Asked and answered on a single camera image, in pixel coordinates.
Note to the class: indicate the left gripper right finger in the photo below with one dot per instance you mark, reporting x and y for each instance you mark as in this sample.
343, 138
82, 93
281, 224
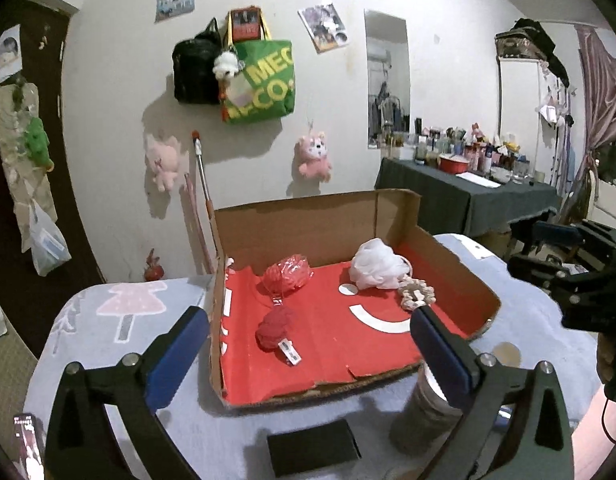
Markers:
537, 442

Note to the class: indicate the pink curtain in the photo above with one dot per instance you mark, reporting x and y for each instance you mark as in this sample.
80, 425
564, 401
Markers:
599, 71

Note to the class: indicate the green plush on door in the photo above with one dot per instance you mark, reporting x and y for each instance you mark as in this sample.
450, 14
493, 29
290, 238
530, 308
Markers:
36, 143

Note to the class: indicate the wall mirror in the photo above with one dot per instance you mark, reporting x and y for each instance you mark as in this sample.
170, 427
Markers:
388, 78

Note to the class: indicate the black tin box colourful sides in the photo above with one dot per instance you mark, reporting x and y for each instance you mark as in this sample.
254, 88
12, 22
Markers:
312, 449

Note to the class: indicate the white plastic bag on door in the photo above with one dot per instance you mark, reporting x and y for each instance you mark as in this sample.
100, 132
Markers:
49, 249

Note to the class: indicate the red bowl on side table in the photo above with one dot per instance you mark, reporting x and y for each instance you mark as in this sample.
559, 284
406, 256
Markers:
453, 164

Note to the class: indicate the beige scrunchie with charm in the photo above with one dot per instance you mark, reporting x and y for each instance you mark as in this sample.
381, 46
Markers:
415, 293

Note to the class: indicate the red plastic mesh bag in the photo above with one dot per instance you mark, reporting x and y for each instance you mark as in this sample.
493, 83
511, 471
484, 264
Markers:
286, 276

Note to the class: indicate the white wardrobe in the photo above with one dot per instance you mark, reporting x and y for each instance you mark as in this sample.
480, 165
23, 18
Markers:
533, 106

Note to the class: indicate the black backpack on wall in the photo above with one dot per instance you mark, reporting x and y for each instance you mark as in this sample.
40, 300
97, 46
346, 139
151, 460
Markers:
193, 60

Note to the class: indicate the small white plush keychain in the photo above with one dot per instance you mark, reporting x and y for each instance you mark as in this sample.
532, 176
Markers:
227, 65

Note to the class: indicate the green tablecloth side table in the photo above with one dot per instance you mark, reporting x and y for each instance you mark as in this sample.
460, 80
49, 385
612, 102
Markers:
450, 204

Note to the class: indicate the photo poster on wall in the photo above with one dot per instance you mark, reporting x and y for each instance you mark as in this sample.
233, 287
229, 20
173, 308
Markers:
325, 27

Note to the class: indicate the glass jar of tea leaves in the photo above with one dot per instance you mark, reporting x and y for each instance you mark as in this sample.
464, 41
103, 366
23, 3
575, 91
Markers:
426, 418

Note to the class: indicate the green tote bag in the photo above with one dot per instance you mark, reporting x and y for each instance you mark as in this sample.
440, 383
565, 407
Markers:
266, 86

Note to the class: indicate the cardboard box red inside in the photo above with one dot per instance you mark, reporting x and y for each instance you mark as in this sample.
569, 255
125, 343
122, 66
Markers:
346, 339

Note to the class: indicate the pink plush fox toy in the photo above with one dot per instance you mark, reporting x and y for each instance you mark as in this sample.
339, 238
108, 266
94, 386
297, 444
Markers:
313, 157

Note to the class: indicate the red fuzzy scrunchie with tag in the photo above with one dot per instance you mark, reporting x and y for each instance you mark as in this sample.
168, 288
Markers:
273, 334

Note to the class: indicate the pale pink plush toy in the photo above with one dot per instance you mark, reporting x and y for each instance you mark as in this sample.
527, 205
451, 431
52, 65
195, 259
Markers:
163, 161

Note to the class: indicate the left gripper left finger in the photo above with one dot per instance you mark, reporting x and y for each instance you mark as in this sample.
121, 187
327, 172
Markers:
80, 442

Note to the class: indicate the white mesh bath pouf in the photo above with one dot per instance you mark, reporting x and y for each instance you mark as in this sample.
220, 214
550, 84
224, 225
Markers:
375, 265

